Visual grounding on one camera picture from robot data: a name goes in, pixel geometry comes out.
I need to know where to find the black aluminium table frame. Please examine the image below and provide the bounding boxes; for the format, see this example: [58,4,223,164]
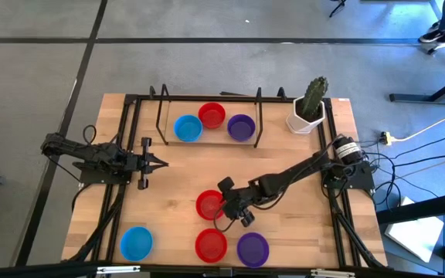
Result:
[60,92,389,278]

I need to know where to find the wooden shelf black metal frame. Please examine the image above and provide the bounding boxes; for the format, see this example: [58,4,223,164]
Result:
[155,83,265,150]

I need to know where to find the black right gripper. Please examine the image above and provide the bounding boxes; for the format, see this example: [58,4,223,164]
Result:
[218,176,260,228]

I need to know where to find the black floor cable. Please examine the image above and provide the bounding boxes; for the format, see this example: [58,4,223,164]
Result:
[372,152,445,171]
[394,131,445,160]

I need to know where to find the white sheet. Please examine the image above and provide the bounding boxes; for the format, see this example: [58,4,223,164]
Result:
[384,196,445,263]

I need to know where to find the light blue plastic bowl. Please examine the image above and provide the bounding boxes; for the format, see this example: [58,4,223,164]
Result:
[119,225,155,263]
[173,114,204,143]

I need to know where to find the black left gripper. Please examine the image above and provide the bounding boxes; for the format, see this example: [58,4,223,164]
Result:
[124,137,169,191]

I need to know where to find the green cactus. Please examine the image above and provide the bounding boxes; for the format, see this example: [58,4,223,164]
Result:
[301,76,330,120]

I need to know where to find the purple plastic bowl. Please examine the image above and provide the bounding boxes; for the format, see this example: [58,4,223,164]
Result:
[226,114,257,143]
[236,232,270,269]

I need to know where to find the red plastic bowl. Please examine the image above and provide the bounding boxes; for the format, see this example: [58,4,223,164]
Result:
[195,189,226,222]
[197,101,227,130]
[194,228,229,264]

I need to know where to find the silver metal bracket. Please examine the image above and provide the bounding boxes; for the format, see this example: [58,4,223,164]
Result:
[97,265,141,275]
[310,269,357,278]

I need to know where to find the black stand leg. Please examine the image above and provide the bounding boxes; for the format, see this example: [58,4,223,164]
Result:
[328,0,348,19]

